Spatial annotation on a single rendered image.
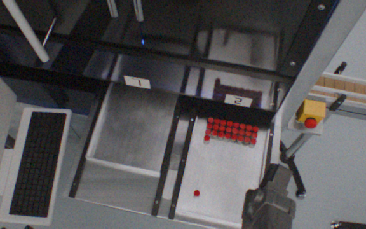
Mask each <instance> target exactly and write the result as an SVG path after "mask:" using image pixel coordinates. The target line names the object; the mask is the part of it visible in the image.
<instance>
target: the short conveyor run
mask: <svg viewBox="0 0 366 229"><path fill-rule="evenodd" d="M346 66H347V63H346V62H342V63H341V65H340V66H338V67H337V69H336V70H335V71H334V72H333V73H328V72H323V73H322V75H321V76H320V77H319V80H318V81H317V82H316V84H315V85H314V87H313V88H312V89H311V91H310V92H309V94H308V95H314V96H319V97H325V98H326V102H325V113H332V114H335V115H342V116H346V117H349V118H356V119H360V120H366V80H365V79H360V78H353V77H349V76H342V72H343V71H344V69H345V67H346Z"/></svg>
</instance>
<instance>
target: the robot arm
mask: <svg viewBox="0 0 366 229"><path fill-rule="evenodd" d="M292 174H293V171H292V170H290V169H288V168H286V167H284V166H282V165H280V164H275V163H270V164H269V166H268V168H267V171H266V173H265V175H264V177H263V179H262V180H261V183H260V185H259V187H260V188H261V189H260V188H256V189H248V190H247V192H246V193H245V200H244V203H243V210H242V213H241V218H242V224H241V229H292V220H293V219H294V218H295V213H296V201H295V200H292V199H291V198H289V197H287V195H288V191H287V186H288V184H289V181H290V178H291V177H292Z"/></svg>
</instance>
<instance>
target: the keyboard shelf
mask: <svg viewBox="0 0 366 229"><path fill-rule="evenodd" d="M33 111H40V112H52V113H67V117H66V121H65V127H64V133H63V136H62V143H61V147H60V153H59V156H58V162H57V169H56V173H55V178H54V182H53V188H52V192H51V197H50V198H51V201H50V207H49V211H48V216H47V218H40V217H28V216H18V215H9V212H10V207H11V205H10V204H11V199H12V196H13V192H14V189H15V184H16V181H17V176H18V175H17V173H18V168H19V165H20V160H21V157H22V152H23V149H24V144H25V139H26V136H27V131H28V128H29V123H30V120H31V115H32V112H33ZM71 117H72V111H71V110H70V109H51V108H24V111H23V114H22V119H21V122H20V126H19V130H18V134H17V139H16V142H15V147H14V149H4V150H3V154H2V157H1V161H0V197H2V199H1V201H2V202H1V206H0V222H7V223H21V224H29V225H45V226H50V225H51V224H52V220H53V213H54V210H55V204H56V200H57V193H58V184H59V181H60V174H61V170H62V164H63V160H64V154H65V147H66V144H67V137H68V133H69V127H70V123H71Z"/></svg>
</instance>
